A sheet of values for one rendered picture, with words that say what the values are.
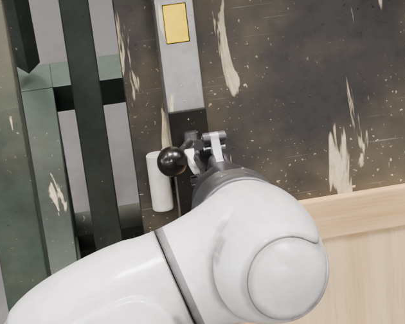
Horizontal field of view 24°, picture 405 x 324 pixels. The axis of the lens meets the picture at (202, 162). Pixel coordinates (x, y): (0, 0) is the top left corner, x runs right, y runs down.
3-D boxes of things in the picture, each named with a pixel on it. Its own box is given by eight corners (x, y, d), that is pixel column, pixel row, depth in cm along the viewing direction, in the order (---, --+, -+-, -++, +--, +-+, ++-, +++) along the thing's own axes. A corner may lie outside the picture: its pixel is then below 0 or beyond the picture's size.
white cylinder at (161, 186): (144, 152, 129) (152, 207, 131) (146, 157, 127) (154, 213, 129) (166, 149, 130) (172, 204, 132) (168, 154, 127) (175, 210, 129)
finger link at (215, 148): (213, 190, 98) (208, 142, 97) (205, 177, 103) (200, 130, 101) (236, 187, 98) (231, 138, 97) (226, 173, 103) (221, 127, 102)
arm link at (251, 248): (274, 152, 88) (146, 209, 87) (322, 198, 73) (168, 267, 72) (314, 250, 91) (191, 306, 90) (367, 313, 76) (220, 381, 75)
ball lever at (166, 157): (180, 152, 127) (155, 181, 114) (177, 125, 126) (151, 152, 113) (207, 150, 126) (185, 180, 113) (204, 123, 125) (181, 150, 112)
